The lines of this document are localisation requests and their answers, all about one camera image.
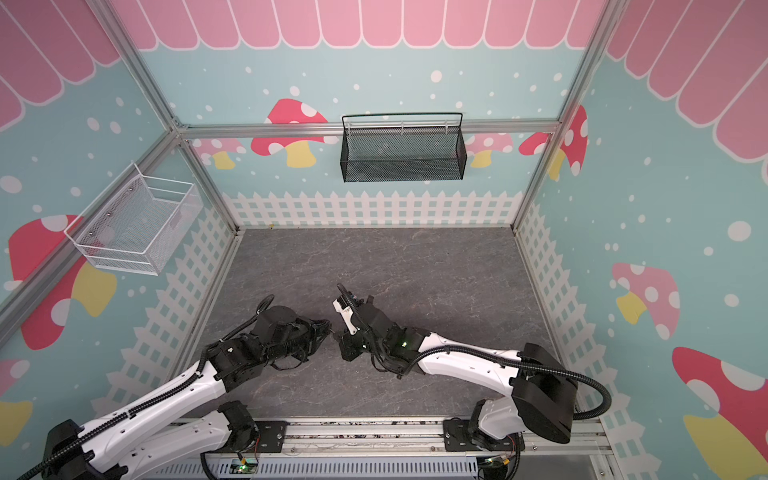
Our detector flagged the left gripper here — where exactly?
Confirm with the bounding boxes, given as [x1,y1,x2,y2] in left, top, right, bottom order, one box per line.
[264,314,330,366]

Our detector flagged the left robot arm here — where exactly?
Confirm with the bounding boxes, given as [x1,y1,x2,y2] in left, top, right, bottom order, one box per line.
[22,296,331,479]

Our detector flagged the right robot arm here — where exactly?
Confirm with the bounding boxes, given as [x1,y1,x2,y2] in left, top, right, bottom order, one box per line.
[333,286,612,444]

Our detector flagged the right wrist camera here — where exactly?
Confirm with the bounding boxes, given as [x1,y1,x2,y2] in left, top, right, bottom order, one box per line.
[333,297,358,335]

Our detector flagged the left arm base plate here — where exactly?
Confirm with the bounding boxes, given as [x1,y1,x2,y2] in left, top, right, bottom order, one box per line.
[241,420,289,454]

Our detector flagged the aluminium front rail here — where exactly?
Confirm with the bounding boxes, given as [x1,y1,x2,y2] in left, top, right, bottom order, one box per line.
[116,413,613,460]

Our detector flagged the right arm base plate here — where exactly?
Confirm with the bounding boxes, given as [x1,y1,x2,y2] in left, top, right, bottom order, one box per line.
[442,417,525,453]

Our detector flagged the white vented cable duct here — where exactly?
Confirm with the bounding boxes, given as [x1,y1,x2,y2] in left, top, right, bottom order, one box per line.
[128,457,481,480]

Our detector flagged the white wire mesh basket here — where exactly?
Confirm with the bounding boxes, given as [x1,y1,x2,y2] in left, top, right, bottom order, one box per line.
[64,164,204,276]

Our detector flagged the black wire mesh basket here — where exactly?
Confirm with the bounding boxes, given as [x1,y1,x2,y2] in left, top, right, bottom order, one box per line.
[340,112,468,183]

